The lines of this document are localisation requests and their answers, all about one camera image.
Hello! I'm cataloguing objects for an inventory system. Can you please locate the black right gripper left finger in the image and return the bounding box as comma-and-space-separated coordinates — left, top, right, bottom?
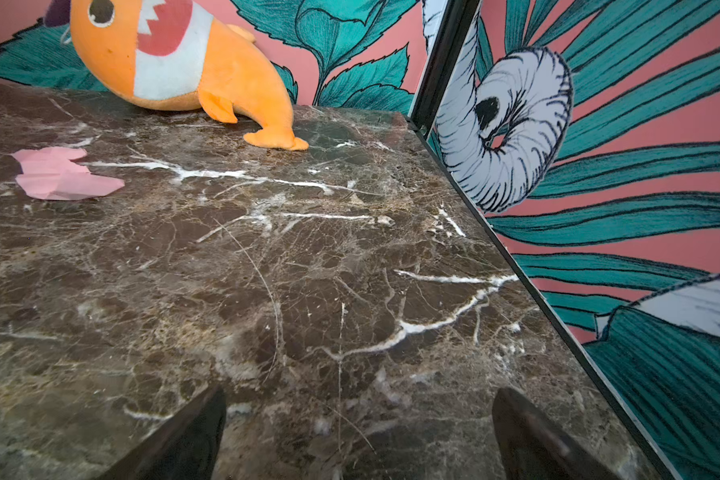
99, 385, 227, 480

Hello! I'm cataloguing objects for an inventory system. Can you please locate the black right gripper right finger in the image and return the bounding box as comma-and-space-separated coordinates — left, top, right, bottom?
492, 387, 617, 480

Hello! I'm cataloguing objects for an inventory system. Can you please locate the pink paper scrap far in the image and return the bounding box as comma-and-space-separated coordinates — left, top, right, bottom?
11, 147, 125, 201

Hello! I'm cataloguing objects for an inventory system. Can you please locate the black right corner frame post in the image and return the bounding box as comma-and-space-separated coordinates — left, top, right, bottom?
408, 0, 482, 138

